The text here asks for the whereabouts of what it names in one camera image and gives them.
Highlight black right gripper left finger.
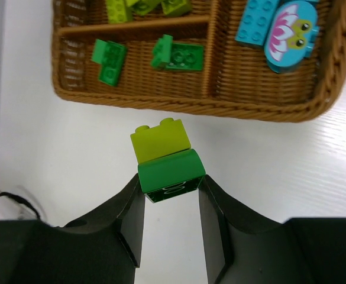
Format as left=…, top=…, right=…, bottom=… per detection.
left=0, top=176, right=145, bottom=283

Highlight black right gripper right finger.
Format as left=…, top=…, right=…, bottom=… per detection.
left=199, top=176, right=346, bottom=283

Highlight red green legos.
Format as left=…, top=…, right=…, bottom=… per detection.
left=130, top=118, right=206, bottom=203

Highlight dark green long lego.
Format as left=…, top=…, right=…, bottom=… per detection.
left=99, top=41, right=127, bottom=86

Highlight dark green square lego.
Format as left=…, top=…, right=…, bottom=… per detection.
left=165, top=43, right=204, bottom=72

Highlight dark green lego plate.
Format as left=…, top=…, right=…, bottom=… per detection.
left=150, top=34, right=173, bottom=69

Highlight teal printed lego brick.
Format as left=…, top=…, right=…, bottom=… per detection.
left=264, top=1, right=320, bottom=73

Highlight teal long lego brick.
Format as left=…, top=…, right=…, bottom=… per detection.
left=235, top=0, right=280, bottom=47

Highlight light blue lego stack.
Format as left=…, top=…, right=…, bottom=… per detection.
left=105, top=0, right=133, bottom=24

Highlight red long lego brick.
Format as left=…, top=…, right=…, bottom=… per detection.
left=91, top=39, right=108, bottom=64

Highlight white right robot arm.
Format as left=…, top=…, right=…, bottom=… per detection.
left=0, top=176, right=346, bottom=283

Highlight brown wicker divided basket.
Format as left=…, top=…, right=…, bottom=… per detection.
left=51, top=1, right=346, bottom=122

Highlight lime sloped lego brick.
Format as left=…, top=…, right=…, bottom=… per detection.
left=161, top=0, right=192, bottom=17

